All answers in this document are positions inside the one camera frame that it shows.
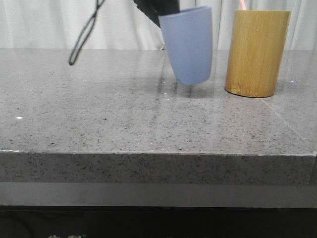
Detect bamboo cylindrical holder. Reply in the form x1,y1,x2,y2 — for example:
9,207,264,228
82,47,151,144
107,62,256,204
225,10,291,98

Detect white pleated curtain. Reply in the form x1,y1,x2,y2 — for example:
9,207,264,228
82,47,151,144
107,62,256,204
0,0,317,50

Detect pink chopstick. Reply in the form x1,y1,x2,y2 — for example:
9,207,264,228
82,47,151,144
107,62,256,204
239,0,246,10

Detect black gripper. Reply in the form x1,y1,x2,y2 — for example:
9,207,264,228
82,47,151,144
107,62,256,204
134,0,180,27

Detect black looped cable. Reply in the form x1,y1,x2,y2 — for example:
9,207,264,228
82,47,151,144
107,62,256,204
68,0,106,66

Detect blue plastic cup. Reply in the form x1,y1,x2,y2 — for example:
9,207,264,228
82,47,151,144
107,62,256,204
159,5,212,85

